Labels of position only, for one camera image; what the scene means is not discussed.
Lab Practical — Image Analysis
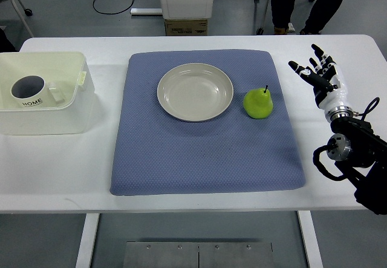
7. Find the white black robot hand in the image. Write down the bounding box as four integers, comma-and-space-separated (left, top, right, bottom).
288, 44, 354, 123

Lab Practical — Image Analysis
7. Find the green pear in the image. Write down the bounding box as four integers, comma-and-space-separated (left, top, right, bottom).
243, 85, 273, 119

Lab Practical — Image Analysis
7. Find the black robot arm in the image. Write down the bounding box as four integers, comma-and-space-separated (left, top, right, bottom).
313, 97, 386, 215

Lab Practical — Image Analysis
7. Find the beige round plate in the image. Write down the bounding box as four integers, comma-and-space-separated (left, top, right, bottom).
157, 63, 233, 122

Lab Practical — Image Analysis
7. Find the person in black trousers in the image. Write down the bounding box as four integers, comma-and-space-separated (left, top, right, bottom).
270, 0, 350, 36

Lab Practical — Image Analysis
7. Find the white table leg right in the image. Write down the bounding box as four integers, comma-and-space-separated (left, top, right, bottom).
297, 211, 324, 268

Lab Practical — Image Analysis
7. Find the white table leg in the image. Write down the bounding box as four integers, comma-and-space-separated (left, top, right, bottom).
75, 213, 100, 268
297, 211, 324, 268

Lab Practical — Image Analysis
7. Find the cardboard box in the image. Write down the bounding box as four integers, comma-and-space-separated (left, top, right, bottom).
164, 19, 208, 36

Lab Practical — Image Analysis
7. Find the blue quilted mat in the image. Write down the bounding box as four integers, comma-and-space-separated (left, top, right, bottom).
110, 50, 305, 195

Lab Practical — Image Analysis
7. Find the white plastic bin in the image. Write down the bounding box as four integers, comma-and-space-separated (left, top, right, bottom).
1, 51, 94, 135

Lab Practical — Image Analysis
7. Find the white table leg left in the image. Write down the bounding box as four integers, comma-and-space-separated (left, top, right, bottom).
75, 213, 100, 268

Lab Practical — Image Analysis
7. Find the white HOME mug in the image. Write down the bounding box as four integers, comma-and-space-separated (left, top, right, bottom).
10, 76, 65, 109

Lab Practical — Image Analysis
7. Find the metal chair leg left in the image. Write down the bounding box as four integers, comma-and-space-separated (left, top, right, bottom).
1, 0, 34, 38

